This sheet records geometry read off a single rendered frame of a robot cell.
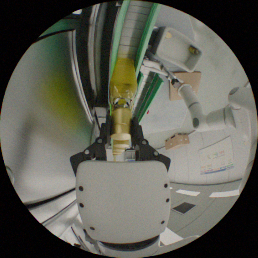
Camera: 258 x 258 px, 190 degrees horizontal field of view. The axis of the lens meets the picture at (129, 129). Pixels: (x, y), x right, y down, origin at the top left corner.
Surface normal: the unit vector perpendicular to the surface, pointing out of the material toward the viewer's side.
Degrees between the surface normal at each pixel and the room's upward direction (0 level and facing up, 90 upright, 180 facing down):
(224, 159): 88
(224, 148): 90
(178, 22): 0
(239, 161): 90
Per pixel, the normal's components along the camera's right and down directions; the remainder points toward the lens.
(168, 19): 0.02, 0.91
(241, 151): -0.99, -0.05
